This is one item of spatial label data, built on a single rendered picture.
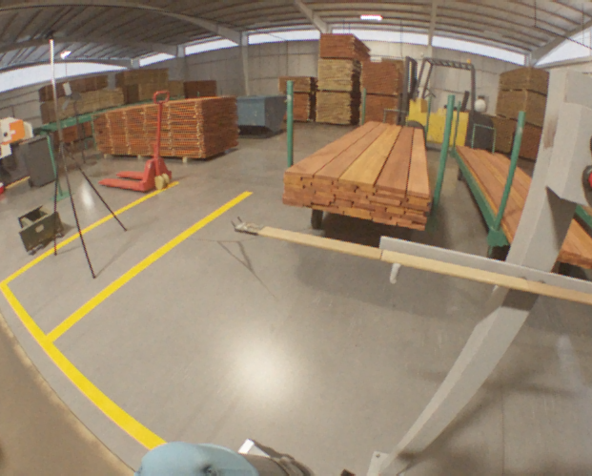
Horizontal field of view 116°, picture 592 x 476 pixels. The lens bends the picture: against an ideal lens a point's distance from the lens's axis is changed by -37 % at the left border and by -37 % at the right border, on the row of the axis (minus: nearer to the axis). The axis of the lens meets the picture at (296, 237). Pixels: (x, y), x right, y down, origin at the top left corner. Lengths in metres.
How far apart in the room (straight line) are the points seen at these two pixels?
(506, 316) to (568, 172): 0.26
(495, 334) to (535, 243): 0.18
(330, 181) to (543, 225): 1.57
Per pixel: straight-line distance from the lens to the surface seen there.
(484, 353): 0.59
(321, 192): 1.92
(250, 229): 0.46
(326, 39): 9.85
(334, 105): 9.61
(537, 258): 0.48
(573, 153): 0.38
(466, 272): 0.43
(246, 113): 7.04
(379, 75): 9.34
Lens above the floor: 1.22
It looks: 30 degrees down
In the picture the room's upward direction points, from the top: 1 degrees clockwise
